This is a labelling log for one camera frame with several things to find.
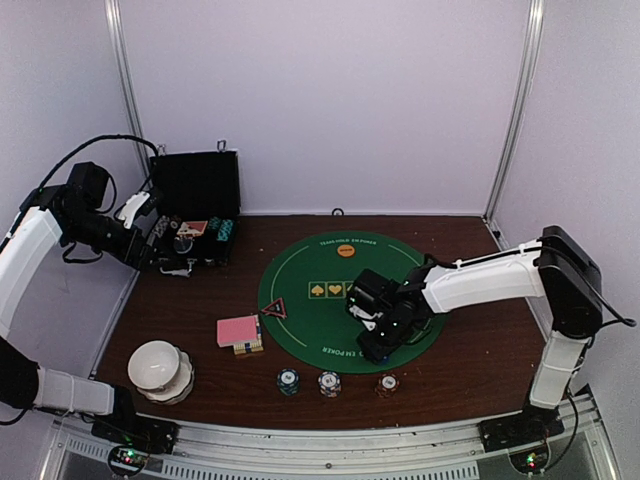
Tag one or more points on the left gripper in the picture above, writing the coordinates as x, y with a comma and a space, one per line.
127, 253

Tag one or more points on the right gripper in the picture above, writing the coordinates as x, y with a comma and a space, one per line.
374, 350

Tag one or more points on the orange black poker chip stack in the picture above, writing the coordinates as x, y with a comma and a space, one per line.
387, 386

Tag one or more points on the orange dealer button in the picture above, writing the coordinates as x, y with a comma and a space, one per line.
346, 250

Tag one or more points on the blue white poker chip stack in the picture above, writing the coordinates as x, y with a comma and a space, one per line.
329, 384

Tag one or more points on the triangular all-in button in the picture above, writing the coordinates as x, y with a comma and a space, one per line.
275, 308

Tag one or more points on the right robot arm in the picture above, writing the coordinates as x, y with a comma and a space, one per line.
553, 267

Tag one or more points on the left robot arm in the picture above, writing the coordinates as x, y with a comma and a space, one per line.
67, 215

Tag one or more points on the red cards in case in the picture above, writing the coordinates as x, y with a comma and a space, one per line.
192, 228

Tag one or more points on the round green poker mat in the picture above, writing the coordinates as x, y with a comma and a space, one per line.
313, 281

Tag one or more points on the black poker case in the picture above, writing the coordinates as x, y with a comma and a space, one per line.
196, 186

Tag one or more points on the teal chips in case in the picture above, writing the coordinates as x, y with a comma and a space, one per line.
221, 228

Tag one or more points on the green poker chip stack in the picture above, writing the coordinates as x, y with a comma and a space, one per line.
288, 382

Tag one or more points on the blue gold card box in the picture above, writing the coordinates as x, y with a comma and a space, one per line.
253, 346

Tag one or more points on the white ceramic bowl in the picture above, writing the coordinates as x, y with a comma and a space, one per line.
153, 365

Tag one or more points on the red backed card deck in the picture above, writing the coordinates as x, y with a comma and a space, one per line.
237, 330

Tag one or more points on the white scalloped plate stack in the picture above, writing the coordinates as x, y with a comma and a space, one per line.
180, 387

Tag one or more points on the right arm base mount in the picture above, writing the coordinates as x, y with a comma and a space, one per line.
517, 430

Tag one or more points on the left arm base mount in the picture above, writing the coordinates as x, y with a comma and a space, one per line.
146, 434

